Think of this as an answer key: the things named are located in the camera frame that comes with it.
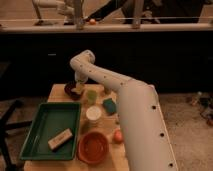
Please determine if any black office chair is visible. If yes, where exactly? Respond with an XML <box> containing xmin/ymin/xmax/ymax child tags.
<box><xmin>0</xmin><ymin>60</ymin><xmax>33</xmax><ymax>171</ymax></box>

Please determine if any white cup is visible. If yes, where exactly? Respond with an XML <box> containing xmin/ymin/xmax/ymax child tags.
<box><xmin>86</xmin><ymin>106</ymin><xmax>102</xmax><ymax>124</ymax></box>

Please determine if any wooden block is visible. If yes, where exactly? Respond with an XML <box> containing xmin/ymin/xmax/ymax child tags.
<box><xmin>48</xmin><ymin>129</ymin><xmax>73</xmax><ymax>150</ymax></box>

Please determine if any yellow banana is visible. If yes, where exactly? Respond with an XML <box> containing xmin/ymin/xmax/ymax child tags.
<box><xmin>71</xmin><ymin>88</ymin><xmax>84</xmax><ymax>95</ymax></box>

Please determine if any dark maroon bowl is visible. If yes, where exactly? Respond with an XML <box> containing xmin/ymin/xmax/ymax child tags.
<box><xmin>64</xmin><ymin>81</ymin><xmax>82</xmax><ymax>101</ymax></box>

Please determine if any red bowl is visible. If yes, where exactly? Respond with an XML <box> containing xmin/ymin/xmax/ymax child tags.
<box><xmin>77</xmin><ymin>131</ymin><xmax>109</xmax><ymax>165</ymax></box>

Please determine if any teal sponge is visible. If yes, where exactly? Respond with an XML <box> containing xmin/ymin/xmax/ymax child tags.
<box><xmin>102</xmin><ymin>98</ymin><xmax>117</xmax><ymax>115</ymax></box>

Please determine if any green plastic tray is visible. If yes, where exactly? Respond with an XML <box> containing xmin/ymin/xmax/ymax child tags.
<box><xmin>20</xmin><ymin>102</ymin><xmax>81</xmax><ymax>161</ymax></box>

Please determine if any red tomato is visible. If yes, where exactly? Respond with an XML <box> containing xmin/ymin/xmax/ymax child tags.
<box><xmin>113</xmin><ymin>129</ymin><xmax>123</xmax><ymax>144</ymax></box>

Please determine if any green translucent cup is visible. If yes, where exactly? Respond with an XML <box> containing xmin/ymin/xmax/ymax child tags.
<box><xmin>86</xmin><ymin>90</ymin><xmax>97</xmax><ymax>105</ymax></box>

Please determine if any dark olive can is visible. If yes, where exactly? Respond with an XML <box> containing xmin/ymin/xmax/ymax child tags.
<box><xmin>104</xmin><ymin>87</ymin><xmax>112</xmax><ymax>95</ymax></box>

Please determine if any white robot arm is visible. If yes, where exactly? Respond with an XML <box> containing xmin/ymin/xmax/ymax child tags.
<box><xmin>70</xmin><ymin>50</ymin><xmax>178</xmax><ymax>171</ymax></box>

